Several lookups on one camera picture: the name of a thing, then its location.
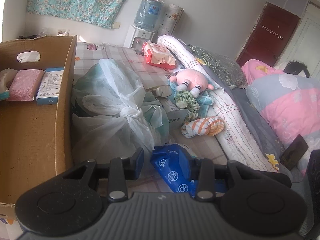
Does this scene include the blue plastic package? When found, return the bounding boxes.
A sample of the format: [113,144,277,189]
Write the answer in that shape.
[150,144,227,198]

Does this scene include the green white scrunchie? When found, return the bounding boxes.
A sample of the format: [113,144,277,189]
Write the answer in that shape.
[174,90,201,122]

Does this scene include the gold tissue pack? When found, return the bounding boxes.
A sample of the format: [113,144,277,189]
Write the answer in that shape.
[146,85,172,98]

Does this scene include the pink plush toy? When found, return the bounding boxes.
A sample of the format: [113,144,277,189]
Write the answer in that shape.
[169,69,214,98]

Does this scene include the plaid printed bed sheet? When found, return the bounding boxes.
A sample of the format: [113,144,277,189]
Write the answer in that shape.
[72,41,228,193]

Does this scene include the orange white striped cloth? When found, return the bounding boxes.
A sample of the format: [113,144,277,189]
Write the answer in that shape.
[181,116,225,139]

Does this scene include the white translucent plastic bag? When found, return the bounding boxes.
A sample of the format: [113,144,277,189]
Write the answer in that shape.
[71,59,169,178]

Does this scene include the white plaid rolled blanket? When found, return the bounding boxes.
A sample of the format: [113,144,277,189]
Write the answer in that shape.
[157,35,284,172]

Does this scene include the green leaf pattern pillow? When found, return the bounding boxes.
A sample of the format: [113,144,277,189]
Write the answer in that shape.
[187,44,248,87]

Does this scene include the black phone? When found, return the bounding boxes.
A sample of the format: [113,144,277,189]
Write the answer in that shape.
[280,134,309,170]

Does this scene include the brown cardboard box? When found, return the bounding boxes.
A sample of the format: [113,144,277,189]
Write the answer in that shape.
[1,36,78,219]

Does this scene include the red wet wipes pack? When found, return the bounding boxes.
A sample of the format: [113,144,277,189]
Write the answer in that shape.
[142,41,176,70]

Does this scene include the pink grey patchwork quilt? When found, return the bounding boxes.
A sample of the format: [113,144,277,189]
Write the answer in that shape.
[241,59,319,174]

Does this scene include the blue white medicine box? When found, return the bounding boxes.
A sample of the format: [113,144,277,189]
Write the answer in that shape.
[36,67,64,105]

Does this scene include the pink sponge pad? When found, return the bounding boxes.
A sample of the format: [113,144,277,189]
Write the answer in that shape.
[7,69,44,101]

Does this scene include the dark red door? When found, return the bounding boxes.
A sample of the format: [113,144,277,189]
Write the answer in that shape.
[236,3,300,67]

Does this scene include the water dispenser with bottle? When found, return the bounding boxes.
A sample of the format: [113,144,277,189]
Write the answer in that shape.
[124,0,163,49]

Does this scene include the rolled printed mat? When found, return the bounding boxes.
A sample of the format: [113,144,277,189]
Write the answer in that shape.
[157,4,184,36]

